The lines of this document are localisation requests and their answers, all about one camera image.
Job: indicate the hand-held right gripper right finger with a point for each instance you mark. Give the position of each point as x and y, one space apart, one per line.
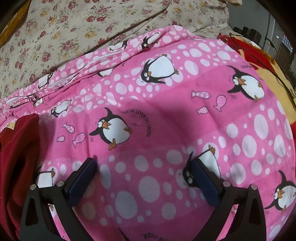
205 183

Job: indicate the red and yellow blanket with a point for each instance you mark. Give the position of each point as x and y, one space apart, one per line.
266 67

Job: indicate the dark red garment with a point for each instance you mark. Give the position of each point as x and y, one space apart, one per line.
18 150

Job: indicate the brown wicker basket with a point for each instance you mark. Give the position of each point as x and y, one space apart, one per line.
284 58

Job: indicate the orange cushion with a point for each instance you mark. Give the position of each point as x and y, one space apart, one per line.
13 25

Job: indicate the floral print quilt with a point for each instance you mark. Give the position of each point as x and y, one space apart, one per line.
69 34

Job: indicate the pink penguin print blanket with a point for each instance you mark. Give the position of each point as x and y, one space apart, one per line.
161 115

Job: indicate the dark slatted furniture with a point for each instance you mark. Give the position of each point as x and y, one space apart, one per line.
248 33

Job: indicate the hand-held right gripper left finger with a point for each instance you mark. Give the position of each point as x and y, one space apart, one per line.
79 185

